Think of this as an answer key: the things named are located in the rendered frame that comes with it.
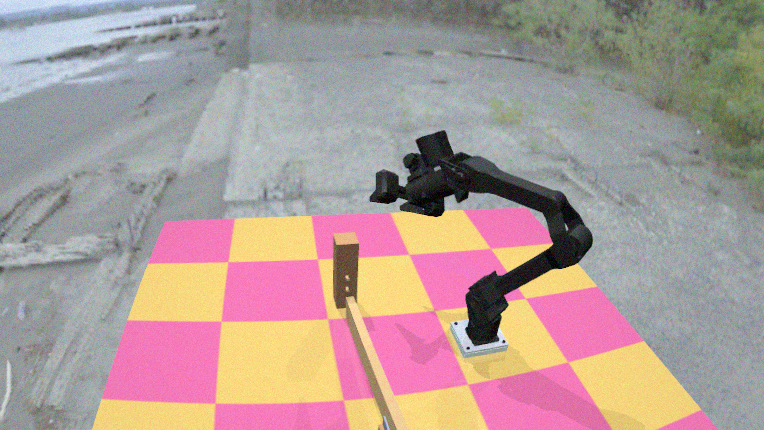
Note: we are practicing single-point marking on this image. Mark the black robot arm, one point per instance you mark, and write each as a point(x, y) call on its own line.
point(462, 173)

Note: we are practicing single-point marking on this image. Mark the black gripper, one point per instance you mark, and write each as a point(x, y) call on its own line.
point(417, 192)

